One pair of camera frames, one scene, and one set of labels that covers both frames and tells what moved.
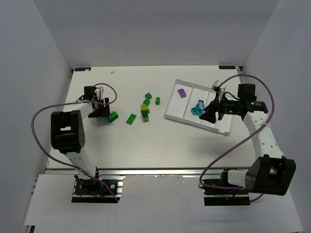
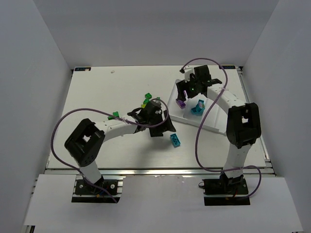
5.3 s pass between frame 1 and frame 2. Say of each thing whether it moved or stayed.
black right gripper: moved
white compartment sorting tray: stayed
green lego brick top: stayed
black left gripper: moved
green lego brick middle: stayed
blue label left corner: stayed
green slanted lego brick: stayed
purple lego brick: moved
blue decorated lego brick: stayed
